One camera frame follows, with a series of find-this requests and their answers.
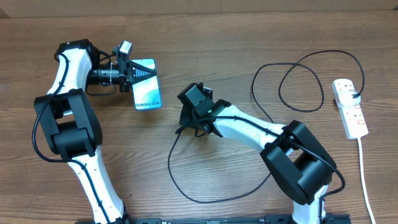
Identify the blue Galaxy smartphone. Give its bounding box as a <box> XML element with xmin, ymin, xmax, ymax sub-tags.
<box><xmin>131</xmin><ymin>58</ymin><xmax>162</xmax><ymax>111</ymax></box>

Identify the black USB charging cable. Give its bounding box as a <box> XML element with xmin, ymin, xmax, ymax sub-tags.
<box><xmin>167</xmin><ymin>49</ymin><xmax>366</xmax><ymax>204</ymax></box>

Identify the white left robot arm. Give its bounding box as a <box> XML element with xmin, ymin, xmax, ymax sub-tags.
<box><xmin>32</xmin><ymin>39</ymin><xmax>161</xmax><ymax>223</ymax></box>

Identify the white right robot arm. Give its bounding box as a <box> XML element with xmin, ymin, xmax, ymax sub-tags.
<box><xmin>176</xmin><ymin>83</ymin><xmax>351</xmax><ymax>223</ymax></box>

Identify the white charger plug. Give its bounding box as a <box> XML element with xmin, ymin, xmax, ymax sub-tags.
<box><xmin>336</xmin><ymin>90</ymin><xmax>361</xmax><ymax>108</ymax></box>

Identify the white power strip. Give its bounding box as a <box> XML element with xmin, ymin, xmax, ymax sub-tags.
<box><xmin>331</xmin><ymin>78</ymin><xmax>369</xmax><ymax>139</ymax></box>

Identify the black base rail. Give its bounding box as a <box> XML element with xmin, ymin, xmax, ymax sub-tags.
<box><xmin>74</xmin><ymin>213</ymin><xmax>352</xmax><ymax>224</ymax></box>

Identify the white power strip cord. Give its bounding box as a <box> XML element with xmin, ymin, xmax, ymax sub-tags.
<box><xmin>356</xmin><ymin>138</ymin><xmax>377</xmax><ymax>224</ymax></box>

